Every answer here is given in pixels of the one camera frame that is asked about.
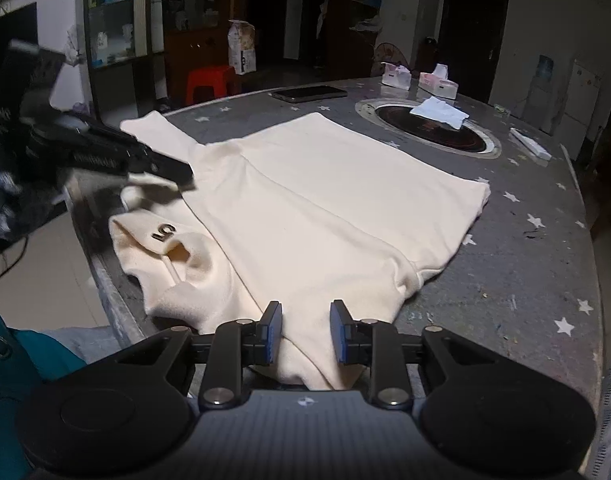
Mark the cream sweatshirt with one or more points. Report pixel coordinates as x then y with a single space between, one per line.
335 190

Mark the white tissue paper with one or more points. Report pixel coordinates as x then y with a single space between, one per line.
440 111

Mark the wooden bookshelf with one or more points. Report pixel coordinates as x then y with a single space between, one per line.
368 5

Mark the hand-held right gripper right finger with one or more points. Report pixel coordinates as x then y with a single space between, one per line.
338 332

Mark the pink tissue box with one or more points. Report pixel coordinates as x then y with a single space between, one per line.
438 85

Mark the glass door cabinet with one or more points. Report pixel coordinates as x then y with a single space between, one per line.
115 20

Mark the white power strip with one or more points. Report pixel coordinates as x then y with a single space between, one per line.
530 145

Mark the black smartphone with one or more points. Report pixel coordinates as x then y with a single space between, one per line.
308 94

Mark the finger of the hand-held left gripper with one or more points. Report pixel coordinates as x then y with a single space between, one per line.
150 160

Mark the wooden storage cabinet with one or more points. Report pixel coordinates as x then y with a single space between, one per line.
195 55

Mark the dark wooden door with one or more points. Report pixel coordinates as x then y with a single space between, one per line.
473 35

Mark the white refrigerator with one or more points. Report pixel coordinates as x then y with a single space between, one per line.
583 105

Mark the white sack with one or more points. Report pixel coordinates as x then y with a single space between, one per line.
241 50

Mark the person's teal jacket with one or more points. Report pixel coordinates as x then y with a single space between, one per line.
15 370

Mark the round induction cooktop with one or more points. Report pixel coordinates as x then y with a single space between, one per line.
435 135

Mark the red plastic stool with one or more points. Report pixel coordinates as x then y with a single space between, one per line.
210 80

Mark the mesh food cover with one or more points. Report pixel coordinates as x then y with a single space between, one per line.
390 52

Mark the water dispenser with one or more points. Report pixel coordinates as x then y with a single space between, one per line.
540 95

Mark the white tissue pack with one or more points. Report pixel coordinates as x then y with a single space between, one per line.
396 78

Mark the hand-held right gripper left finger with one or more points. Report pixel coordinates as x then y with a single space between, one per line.
273 332

